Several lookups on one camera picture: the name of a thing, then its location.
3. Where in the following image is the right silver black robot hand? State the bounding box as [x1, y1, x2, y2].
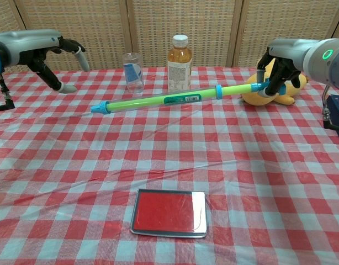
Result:
[256, 38, 318, 98]

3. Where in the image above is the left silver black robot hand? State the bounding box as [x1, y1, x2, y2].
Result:
[3, 29, 91, 94]

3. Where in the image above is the green blue water squirter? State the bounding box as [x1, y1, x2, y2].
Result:
[91, 78, 288, 116]

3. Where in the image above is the red white checkered tablecloth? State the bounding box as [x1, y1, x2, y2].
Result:
[0, 66, 339, 265]

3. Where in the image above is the yellow plush toy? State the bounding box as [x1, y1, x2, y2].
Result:
[241, 58, 309, 107]

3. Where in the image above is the dark blue printed box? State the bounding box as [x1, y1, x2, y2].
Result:
[323, 94, 339, 144]

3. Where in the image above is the bamboo folding screen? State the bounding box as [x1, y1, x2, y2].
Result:
[0, 0, 339, 73]

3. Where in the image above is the clear plastic cup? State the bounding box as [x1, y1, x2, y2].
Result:
[123, 52, 145, 94]

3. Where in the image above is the tea bottle with white cap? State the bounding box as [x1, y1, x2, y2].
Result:
[167, 34, 193, 94]

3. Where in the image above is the red pad in metal tray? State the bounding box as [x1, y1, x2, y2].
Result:
[130, 188, 208, 239]

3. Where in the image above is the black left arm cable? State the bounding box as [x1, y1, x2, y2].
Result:
[0, 74, 15, 113]

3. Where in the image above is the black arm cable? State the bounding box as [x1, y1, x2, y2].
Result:
[320, 84, 339, 139]
[0, 74, 15, 113]

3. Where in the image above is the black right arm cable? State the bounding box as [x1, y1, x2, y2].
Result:
[320, 84, 339, 139]

